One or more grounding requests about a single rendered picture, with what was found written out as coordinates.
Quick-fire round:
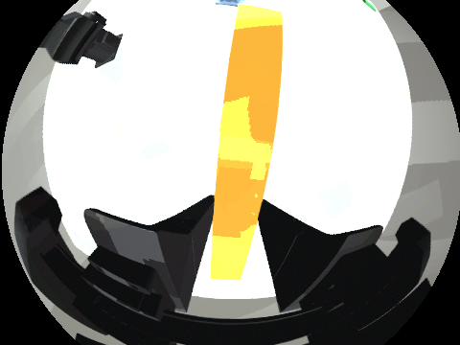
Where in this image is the orange and yellow bar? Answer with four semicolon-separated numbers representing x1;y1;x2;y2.
210;4;284;281

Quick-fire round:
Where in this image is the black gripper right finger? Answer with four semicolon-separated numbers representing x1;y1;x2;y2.
258;199;384;313

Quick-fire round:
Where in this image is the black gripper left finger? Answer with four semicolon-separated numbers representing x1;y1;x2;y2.
83;195;215;313

